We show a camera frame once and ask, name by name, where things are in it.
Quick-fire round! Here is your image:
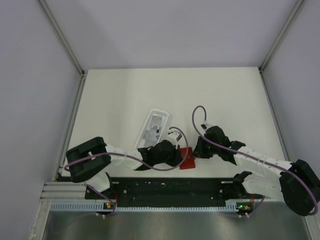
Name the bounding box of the red leather card holder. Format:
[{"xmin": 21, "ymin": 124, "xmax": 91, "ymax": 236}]
[{"xmin": 179, "ymin": 147, "xmax": 196, "ymax": 170}]

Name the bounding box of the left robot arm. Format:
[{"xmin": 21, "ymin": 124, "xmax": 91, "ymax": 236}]
[{"xmin": 64, "ymin": 137, "xmax": 186, "ymax": 199}]

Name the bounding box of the white plastic basket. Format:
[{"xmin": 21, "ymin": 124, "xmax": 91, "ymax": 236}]
[{"xmin": 133, "ymin": 109, "xmax": 170, "ymax": 149}]

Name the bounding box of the white slotted cable duct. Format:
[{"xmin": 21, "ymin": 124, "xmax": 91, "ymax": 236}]
[{"xmin": 49, "ymin": 199, "xmax": 251, "ymax": 213}]

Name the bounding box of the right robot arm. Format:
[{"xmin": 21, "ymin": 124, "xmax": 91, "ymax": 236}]
[{"xmin": 192, "ymin": 123, "xmax": 320, "ymax": 216}]

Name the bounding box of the aluminium frame rail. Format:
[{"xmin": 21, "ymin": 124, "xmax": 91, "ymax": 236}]
[{"xmin": 40, "ymin": 182, "xmax": 86, "ymax": 201}]

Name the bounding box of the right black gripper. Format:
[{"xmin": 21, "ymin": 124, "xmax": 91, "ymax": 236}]
[{"xmin": 191, "ymin": 135, "xmax": 221, "ymax": 159}]

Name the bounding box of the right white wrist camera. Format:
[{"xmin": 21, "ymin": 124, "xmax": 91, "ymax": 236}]
[{"xmin": 200, "ymin": 120, "xmax": 212, "ymax": 131}]

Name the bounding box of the middle card in basket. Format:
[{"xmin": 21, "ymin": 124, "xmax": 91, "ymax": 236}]
[{"xmin": 150, "ymin": 115, "xmax": 163, "ymax": 133}]

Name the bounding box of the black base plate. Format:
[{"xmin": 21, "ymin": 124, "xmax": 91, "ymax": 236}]
[{"xmin": 84, "ymin": 177, "xmax": 262, "ymax": 207}]

